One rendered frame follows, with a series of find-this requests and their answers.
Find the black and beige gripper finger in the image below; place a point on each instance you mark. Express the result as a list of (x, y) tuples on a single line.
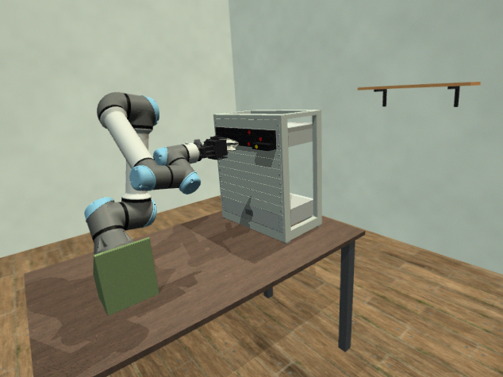
[(229, 141), (231, 148)]

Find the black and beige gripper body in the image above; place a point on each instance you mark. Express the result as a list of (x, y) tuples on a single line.
[(219, 147)]

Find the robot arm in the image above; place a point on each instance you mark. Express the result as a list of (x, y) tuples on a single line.
[(130, 118)]

